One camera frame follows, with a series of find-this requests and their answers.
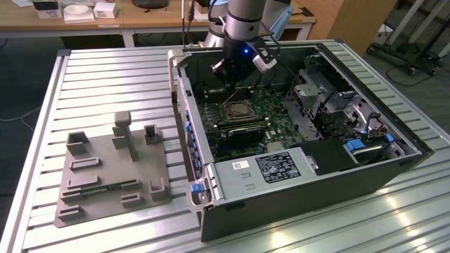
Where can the small CPU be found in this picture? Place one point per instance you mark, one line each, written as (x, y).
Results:
(241, 110)

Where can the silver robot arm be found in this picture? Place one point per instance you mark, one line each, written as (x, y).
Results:
(242, 23)

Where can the black RAM slots bank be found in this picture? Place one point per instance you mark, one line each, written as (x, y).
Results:
(214, 95)
(240, 124)

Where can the small white carton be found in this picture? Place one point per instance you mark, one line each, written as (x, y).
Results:
(203, 15)

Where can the pale blue teach pendant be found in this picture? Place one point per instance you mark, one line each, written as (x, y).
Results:
(284, 21)

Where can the metal drive cage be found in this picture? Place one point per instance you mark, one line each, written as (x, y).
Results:
(309, 92)

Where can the green motherboard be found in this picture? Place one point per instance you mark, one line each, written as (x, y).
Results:
(281, 126)

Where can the black graphics card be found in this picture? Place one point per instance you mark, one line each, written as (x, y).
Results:
(246, 135)

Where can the wooden desk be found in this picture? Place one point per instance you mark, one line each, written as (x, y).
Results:
(53, 25)
(158, 18)

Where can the black round object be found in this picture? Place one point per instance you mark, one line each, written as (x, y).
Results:
(149, 3)

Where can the silver chipset heatsink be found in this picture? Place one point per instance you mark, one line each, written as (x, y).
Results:
(276, 148)

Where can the wooden cabinet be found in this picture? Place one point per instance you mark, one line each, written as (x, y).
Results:
(352, 23)

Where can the white printed box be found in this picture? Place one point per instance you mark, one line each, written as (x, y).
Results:
(105, 11)

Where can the black plastic shroud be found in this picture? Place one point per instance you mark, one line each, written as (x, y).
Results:
(329, 156)

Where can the grey power supply unit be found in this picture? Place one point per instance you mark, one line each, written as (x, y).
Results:
(242, 182)

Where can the blue disk carrier latch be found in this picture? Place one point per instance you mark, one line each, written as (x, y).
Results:
(354, 145)

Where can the white round holder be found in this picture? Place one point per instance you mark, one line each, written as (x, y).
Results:
(78, 14)

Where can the grey parts rack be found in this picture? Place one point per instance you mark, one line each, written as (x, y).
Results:
(117, 163)

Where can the small blue clip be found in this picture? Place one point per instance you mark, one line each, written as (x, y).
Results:
(389, 138)

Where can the wheeled equipment stand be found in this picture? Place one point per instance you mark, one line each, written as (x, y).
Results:
(422, 56)

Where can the white box with black top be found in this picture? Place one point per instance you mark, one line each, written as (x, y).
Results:
(46, 10)

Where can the open black PC case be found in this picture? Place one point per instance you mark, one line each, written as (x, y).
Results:
(317, 203)

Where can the green RAM stick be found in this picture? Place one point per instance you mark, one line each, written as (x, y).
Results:
(106, 189)

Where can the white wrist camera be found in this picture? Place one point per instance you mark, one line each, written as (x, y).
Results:
(264, 63)

